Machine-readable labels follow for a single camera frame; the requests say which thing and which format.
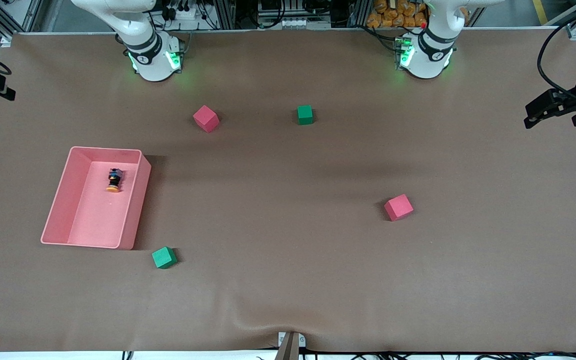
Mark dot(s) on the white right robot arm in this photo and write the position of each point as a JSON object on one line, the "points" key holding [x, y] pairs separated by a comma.
{"points": [[150, 60]]}

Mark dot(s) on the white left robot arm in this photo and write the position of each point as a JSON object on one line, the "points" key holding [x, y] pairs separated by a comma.
{"points": [[425, 60]]}

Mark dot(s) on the pink plastic bin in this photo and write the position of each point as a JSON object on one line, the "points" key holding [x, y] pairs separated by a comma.
{"points": [[98, 215]]}

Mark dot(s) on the orange bagged goods pile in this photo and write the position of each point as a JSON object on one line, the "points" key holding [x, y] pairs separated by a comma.
{"points": [[398, 15]]}

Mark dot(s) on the pink foam cube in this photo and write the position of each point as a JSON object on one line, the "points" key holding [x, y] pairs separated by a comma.
{"points": [[398, 207], [205, 119]]}

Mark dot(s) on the white power strip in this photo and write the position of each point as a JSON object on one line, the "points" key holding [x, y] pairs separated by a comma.
{"points": [[183, 12]]}

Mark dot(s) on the green foam cube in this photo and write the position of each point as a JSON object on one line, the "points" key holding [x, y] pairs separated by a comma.
{"points": [[164, 258], [305, 115]]}

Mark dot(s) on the white terminal block strip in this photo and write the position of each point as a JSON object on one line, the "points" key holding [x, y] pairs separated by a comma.
{"points": [[303, 23]]}

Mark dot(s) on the brown table mat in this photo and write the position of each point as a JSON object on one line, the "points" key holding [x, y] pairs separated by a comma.
{"points": [[288, 280]]}

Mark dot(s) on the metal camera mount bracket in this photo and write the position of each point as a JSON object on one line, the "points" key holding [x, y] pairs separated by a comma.
{"points": [[291, 345]]}

